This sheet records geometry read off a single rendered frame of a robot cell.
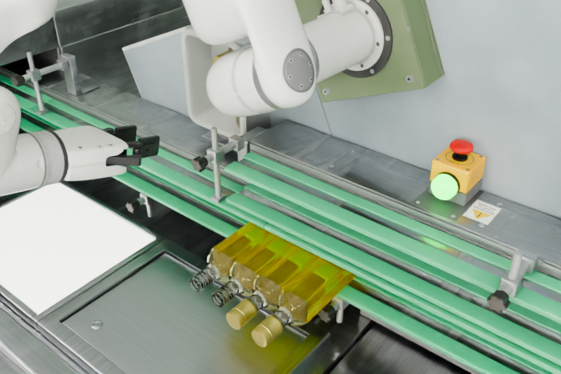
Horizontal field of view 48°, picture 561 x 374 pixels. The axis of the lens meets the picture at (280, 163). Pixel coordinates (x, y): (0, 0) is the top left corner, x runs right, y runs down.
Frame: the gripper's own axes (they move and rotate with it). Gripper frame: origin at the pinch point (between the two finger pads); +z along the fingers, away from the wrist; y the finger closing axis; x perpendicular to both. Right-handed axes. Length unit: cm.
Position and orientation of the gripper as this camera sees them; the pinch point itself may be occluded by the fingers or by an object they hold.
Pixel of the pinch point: (137, 141)
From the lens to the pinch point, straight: 100.6
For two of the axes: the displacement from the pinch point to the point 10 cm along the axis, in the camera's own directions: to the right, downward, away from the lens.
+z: 6.1, -1.7, 7.7
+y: 7.8, 3.3, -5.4
